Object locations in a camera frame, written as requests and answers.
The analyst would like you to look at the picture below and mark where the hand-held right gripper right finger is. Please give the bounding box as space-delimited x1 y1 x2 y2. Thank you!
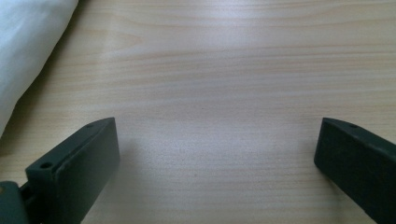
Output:
313 117 396 224

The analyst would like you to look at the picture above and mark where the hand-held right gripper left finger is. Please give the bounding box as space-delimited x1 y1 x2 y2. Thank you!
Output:
25 117 121 224

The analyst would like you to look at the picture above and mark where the white cloth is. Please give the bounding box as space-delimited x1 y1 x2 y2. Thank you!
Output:
0 0 79 138

